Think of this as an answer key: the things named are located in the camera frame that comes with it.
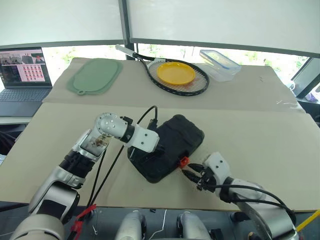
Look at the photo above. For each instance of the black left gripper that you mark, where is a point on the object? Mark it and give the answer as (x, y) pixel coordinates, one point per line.
(159, 150)

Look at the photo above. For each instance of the green silicone mat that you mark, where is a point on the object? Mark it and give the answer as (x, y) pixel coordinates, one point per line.
(95, 75)

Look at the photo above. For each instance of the yellow plastic plate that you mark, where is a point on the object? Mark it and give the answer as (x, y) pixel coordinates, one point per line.
(175, 73)

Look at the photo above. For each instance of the silver rounded housing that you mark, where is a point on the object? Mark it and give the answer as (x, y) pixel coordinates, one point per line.
(193, 226)
(130, 226)

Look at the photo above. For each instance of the dark window frame post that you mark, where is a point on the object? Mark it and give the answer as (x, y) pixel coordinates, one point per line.
(126, 25)

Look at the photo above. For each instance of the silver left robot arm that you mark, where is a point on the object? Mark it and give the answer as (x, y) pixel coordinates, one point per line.
(57, 192)

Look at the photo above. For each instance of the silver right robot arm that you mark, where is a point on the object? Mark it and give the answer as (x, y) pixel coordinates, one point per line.
(265, 212)

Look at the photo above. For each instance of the white window blind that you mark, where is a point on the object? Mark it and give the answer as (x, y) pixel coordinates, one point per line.
(225, 20)
(60, 20)

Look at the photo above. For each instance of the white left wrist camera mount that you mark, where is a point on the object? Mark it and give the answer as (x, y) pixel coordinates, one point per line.
(145, 138)

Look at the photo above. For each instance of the black tennis racket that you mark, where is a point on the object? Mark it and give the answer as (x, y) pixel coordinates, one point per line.
(150, 75)

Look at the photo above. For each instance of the white side desk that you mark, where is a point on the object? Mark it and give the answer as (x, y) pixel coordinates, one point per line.
(12, 120)

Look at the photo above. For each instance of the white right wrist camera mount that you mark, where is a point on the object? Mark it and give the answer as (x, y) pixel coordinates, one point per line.
(220, 165)

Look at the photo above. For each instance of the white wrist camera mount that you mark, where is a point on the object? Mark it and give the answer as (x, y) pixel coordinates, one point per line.
(145, 138)
(220, 165)

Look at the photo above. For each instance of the dark grey laptop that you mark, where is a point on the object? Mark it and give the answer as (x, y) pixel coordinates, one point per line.
(22, 97)

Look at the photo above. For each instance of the beige table cover sheet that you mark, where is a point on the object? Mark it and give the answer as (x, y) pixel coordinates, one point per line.
(250, 140)
(237, 95)

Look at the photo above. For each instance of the red tape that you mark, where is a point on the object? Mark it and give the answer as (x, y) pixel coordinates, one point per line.
(82, 217)

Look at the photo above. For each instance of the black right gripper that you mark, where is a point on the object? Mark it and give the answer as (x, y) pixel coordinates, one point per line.
(207, 182)

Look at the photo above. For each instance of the clear container with blue lid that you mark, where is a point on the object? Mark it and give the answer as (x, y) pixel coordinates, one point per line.
(220, 65)

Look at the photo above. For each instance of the black zippered pouch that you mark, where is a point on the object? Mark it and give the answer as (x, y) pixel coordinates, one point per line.
(180, 140)

